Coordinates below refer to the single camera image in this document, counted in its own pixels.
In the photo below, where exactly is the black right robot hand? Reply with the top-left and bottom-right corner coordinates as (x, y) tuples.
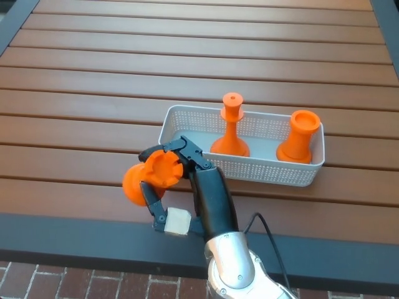
(138, 135), (240, 241)

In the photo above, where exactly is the white perforated plastic basket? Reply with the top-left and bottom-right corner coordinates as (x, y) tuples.
(158, 105), (325, 188)

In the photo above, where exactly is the orange rook chess piece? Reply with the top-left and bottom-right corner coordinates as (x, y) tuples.
(122, 149), (183, 208)

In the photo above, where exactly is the orange slender chess piece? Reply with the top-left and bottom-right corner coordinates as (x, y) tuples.
(209, 92), (251, 158)

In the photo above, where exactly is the orange cup-top chess piece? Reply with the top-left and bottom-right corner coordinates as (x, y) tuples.
(276, 110), (322, 164)

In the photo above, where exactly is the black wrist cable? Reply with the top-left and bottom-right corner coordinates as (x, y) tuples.
(243, 212), (291, 289)

